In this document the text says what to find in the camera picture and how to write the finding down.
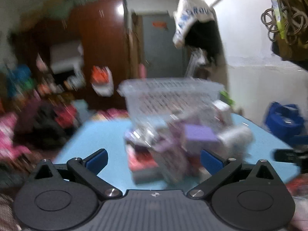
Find white perforated plastic basket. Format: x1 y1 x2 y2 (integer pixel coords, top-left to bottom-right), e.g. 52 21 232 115
117 78 224 133

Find coiled cables on wall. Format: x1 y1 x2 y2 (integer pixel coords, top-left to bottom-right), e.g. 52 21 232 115
260 0 308 44

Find red medicine box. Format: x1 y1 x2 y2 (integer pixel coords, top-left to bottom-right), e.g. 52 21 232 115
125 144 163 184

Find dark red wooden wardrobe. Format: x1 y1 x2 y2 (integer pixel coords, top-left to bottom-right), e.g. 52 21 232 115
9 0 130 110

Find blue woven bag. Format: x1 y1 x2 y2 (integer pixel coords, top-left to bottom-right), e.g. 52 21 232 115
264 102 307 147

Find pink floral blanket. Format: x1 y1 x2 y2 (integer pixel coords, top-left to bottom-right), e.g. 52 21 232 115
0 113 31 160

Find purple medicine box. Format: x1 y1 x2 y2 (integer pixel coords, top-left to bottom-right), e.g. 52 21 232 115
180 124 220 156

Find grey door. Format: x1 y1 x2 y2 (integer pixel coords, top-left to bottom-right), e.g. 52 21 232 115
142 14 187 78

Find white bottle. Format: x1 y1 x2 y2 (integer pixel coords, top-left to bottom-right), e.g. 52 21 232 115
218 124 254 160

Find white black hanging jacket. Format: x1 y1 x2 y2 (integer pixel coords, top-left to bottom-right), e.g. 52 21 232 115
173 0 222 63

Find red white hanging bag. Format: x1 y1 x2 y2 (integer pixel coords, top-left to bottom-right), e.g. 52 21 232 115
91 66 114 97

